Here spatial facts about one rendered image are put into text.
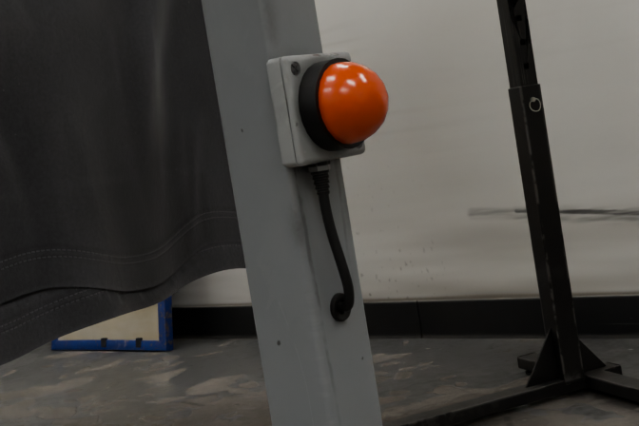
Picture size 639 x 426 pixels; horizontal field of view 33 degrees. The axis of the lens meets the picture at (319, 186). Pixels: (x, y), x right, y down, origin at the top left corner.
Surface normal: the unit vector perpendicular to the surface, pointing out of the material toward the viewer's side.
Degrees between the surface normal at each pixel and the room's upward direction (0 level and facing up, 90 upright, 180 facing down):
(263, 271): 90
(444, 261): 90
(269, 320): 90
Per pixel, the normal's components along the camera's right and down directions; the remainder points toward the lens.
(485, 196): -0.62, 0.14
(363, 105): 0.39, 0.15
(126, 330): -0.65, -0.07
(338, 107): -0.22, 0.25
